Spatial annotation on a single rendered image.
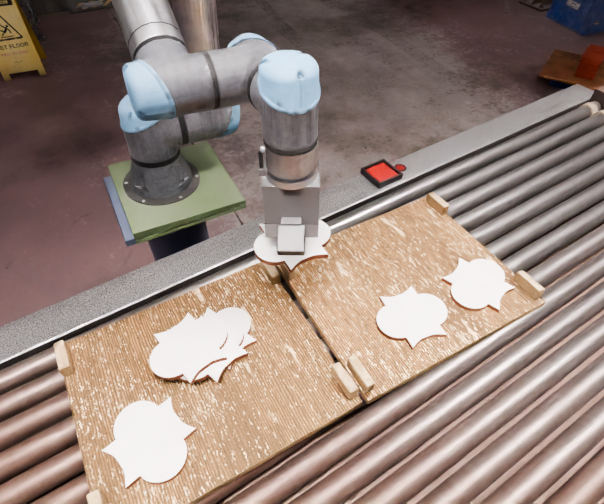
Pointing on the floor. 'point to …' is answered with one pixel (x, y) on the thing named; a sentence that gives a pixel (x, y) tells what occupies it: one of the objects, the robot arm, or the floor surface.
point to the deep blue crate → (588, 15)
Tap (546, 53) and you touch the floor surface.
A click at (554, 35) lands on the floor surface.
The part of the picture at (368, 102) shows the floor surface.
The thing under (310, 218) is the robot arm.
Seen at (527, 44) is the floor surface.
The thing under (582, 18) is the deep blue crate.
